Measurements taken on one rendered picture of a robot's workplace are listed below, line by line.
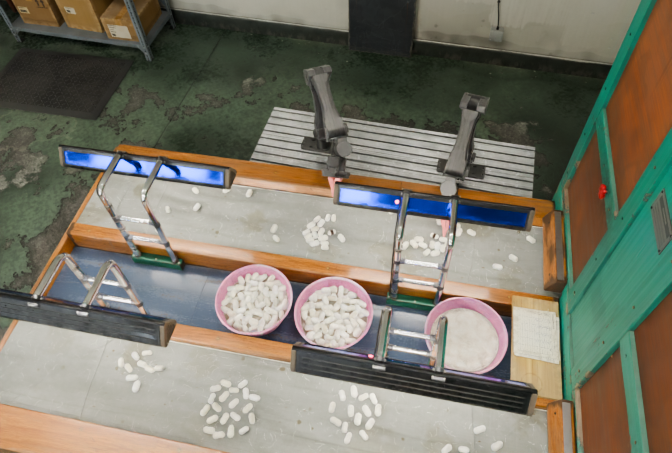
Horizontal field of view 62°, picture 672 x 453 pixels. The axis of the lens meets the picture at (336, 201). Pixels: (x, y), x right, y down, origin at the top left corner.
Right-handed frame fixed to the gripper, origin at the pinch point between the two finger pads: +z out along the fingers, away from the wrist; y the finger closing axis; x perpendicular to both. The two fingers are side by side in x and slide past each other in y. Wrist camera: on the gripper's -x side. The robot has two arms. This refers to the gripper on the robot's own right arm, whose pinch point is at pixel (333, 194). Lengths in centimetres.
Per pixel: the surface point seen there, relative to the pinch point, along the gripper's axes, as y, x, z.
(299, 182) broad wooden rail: -15.5, 8.5, -2.4
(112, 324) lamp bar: -45, -70, 39
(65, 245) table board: -98, -16, 32
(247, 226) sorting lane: -30.7, -4.3, 16.4
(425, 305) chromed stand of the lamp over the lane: 39, -15, 33
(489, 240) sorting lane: 60, 2, 9
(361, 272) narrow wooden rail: 15.9, -15.2, 25.0
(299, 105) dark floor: -52, 146, -45
